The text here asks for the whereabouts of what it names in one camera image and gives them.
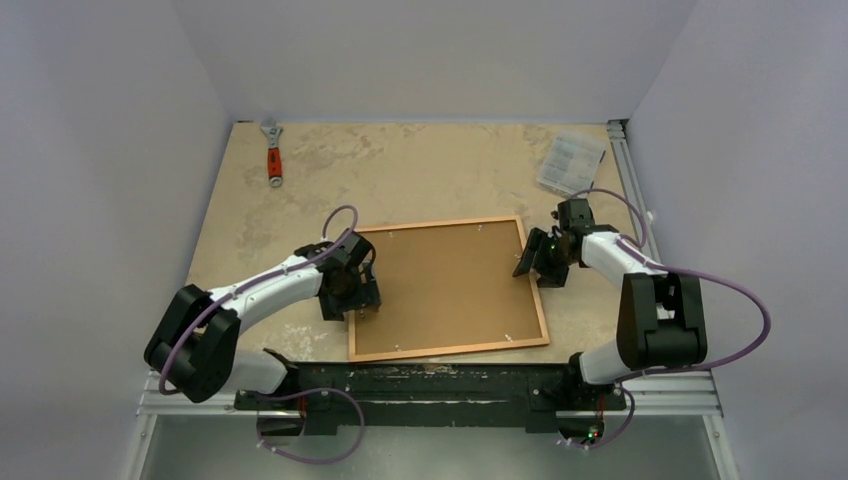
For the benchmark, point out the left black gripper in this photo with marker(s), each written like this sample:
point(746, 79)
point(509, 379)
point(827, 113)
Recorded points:
point(365, 295)

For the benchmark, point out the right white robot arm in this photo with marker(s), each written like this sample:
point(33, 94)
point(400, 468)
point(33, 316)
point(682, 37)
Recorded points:
point(661, 320)

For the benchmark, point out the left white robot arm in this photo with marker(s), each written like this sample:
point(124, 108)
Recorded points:
point(195, 349)

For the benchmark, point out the clear plastic screw box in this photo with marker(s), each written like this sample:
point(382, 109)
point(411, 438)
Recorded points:
point(571, 163)

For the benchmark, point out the aluminium rail frame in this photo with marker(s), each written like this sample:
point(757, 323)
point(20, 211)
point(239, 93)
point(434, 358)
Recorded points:
point(491, 165)

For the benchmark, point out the brown cardboard backing board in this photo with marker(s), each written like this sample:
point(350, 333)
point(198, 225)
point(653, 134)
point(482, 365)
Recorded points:
point(444, 285)

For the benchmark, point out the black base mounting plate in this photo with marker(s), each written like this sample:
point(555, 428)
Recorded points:
point(536, 397)

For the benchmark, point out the red handled adjustable wrench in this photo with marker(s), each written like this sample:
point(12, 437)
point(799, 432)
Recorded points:
point(272, 132)

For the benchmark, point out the copper wooden picture frame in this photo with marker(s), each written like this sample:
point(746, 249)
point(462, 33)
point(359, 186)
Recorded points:
point(540, 311)

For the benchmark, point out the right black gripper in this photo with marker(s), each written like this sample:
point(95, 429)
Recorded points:
point(539, 258)

